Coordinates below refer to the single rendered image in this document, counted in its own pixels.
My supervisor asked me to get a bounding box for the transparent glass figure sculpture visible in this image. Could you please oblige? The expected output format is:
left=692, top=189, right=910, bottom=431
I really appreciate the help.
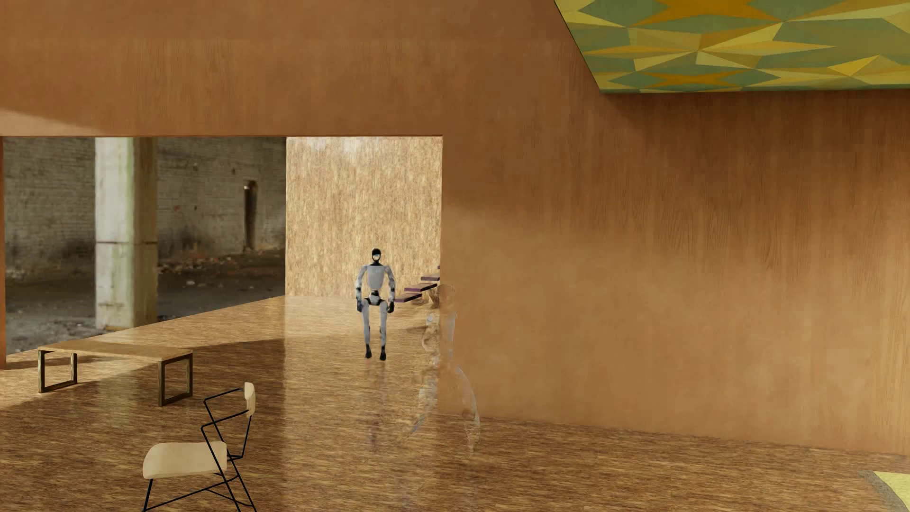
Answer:
left=411, top=284, right=482, bottom=457

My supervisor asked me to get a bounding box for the wooden bench with metal legs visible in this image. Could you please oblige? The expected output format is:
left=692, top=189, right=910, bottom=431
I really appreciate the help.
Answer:
left=37, top=339, right=194, bottom=408

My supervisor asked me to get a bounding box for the concrete pillar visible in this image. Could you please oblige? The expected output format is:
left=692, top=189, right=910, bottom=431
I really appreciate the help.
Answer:
left=94, top=137, right=159, bottom=331

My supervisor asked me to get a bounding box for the yellow rug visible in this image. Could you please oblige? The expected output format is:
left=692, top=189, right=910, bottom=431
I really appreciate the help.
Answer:
left=859, top=470, right=910, bottom=512

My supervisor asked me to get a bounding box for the beige chair with black frame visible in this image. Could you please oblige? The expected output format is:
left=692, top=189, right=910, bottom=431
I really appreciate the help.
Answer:
left=141, top=382, right=257, bottom=512

